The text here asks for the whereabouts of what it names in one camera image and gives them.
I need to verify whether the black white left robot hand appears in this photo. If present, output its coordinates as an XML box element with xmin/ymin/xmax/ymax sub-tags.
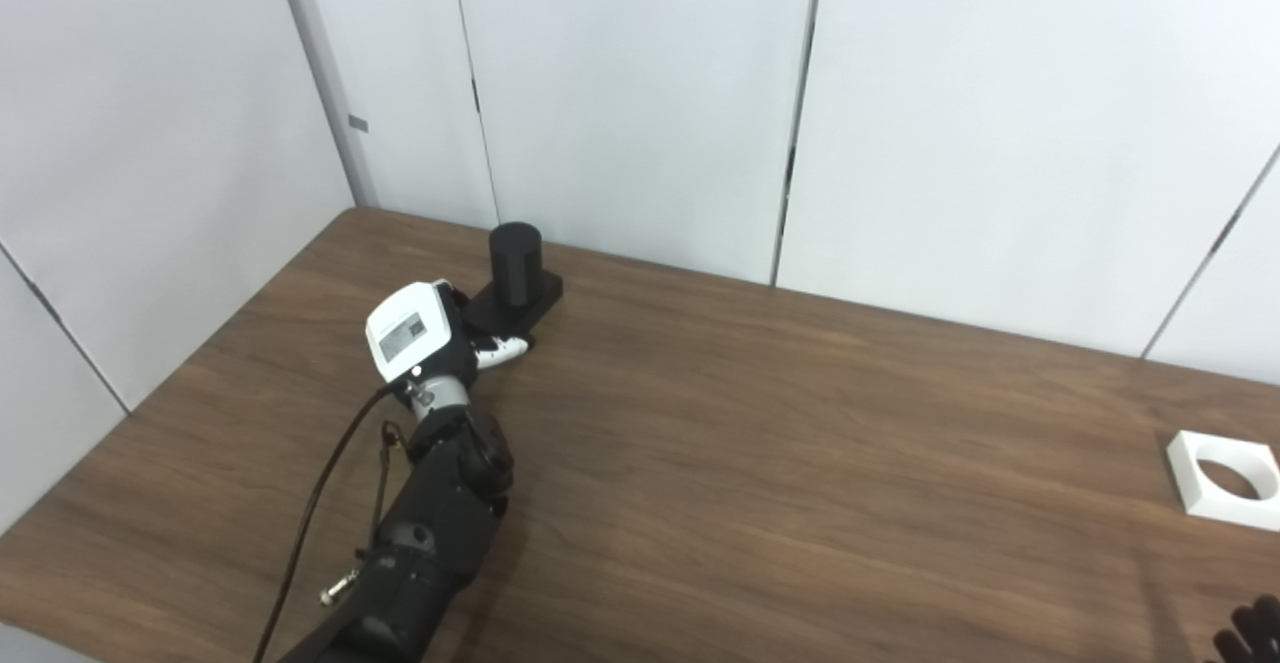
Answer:
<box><xmin>365</xmin><ymin>281</ymin><xmax>536</xmax><ymax>414</ymax></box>

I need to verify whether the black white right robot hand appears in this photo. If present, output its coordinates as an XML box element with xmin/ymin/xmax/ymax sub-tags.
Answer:
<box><xmin>1205</xmin><ymin>595</ymin><xmax>1280</xmax><ymax>663</ymax></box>

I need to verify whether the black cylindrical peg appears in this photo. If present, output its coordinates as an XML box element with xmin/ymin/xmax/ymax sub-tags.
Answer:
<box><xmin>462</xmin><ymin>222</ymin><xmax>564</xmax><ymax>330</ymax></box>

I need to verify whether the white square piece with hole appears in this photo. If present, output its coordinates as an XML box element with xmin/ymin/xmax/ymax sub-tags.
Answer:
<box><xmin>1166</xmin><ymin>430</ymin><xmax>1280</xmax><ymax>532</ymax></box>

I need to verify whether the thin left arm wire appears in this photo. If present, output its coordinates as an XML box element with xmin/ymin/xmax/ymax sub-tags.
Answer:
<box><xmin>355</xmin><ymin>421</ymin><xmax>406</xmax><ymax>559</ymax></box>

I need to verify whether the grey wall corner post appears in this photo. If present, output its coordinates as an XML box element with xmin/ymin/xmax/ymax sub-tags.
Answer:
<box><xmin>268</xmin><ymin>0</ymin><xmax>380</xmax><ymax>210</ymax></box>

